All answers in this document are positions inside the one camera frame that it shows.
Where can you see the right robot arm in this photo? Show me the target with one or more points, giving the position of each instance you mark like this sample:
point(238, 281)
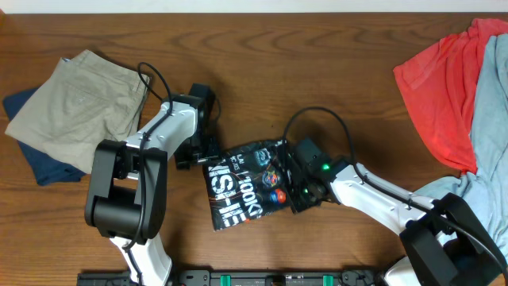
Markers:
point(444, 241)

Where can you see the folded navy blue garment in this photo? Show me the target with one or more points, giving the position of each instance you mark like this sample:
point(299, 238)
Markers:
point(46, 170)

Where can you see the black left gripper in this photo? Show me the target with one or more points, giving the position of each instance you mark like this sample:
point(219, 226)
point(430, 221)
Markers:
point(194, 157)

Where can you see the light blue t-shirt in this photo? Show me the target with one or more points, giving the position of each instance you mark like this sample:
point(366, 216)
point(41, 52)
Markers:
point(486, 191)

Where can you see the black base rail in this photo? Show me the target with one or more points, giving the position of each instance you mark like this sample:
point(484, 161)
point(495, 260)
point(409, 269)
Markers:
point(207, 278)

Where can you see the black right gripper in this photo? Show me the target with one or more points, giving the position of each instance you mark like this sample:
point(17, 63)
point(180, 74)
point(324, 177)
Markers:
point(291, 175)

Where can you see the folded khaki trousers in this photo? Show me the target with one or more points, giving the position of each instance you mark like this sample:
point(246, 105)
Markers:
point(86, 100)

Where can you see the black orange-patterned jersey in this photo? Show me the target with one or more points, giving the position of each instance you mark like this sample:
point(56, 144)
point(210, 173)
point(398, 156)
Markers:
point(246, 184)

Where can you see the red t-shirt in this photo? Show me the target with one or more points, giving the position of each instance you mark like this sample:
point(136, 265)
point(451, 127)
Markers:
point(438, 87)

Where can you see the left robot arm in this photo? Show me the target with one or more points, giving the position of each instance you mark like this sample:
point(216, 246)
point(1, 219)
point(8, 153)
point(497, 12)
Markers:
point(127, 195)

